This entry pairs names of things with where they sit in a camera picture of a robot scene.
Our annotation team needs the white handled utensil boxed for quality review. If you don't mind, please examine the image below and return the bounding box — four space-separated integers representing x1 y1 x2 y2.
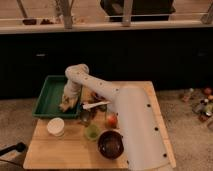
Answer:
82 101 110 109

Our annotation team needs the black handle object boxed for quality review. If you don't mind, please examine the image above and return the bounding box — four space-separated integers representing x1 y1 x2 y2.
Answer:
0 142 26 156

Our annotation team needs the red orange apple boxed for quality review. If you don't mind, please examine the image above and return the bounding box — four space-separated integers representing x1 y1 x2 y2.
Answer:
106 115 118 129

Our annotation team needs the green plastic tray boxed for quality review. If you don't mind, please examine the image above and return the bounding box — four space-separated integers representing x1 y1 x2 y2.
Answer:
32 75 80 119

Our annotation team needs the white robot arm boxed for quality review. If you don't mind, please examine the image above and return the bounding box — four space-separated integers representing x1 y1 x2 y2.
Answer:
64 64 173 171

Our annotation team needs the white round cup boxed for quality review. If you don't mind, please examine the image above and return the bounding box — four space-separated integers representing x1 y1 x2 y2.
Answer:
47 118 65 137

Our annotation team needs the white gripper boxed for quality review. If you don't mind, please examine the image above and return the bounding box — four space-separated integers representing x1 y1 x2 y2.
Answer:
63 80 81 99

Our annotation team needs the pile of floor items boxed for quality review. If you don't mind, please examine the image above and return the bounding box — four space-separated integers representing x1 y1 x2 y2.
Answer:
192 87 213 123

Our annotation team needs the grey metal cup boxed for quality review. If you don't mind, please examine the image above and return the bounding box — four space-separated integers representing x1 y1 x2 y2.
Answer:
79 110 91 126

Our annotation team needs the dark brown bowl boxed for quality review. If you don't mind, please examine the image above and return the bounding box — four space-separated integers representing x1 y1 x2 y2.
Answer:
98 131 124 160

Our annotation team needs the small green cup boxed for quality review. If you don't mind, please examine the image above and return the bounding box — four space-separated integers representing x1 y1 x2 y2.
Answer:
84 124 100 141

